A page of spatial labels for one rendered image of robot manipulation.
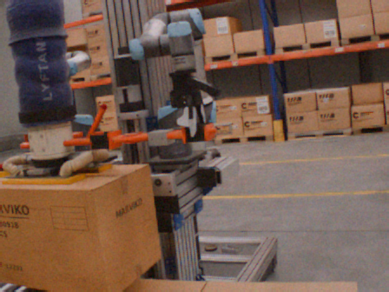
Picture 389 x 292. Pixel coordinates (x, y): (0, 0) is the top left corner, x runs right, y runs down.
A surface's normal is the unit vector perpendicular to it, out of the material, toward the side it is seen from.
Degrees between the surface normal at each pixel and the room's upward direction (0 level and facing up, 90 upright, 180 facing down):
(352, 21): 86
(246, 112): 92
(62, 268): 89
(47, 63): 69
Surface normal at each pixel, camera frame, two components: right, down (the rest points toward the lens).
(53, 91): 0.40, -0.28
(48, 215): -0.47, 0.11
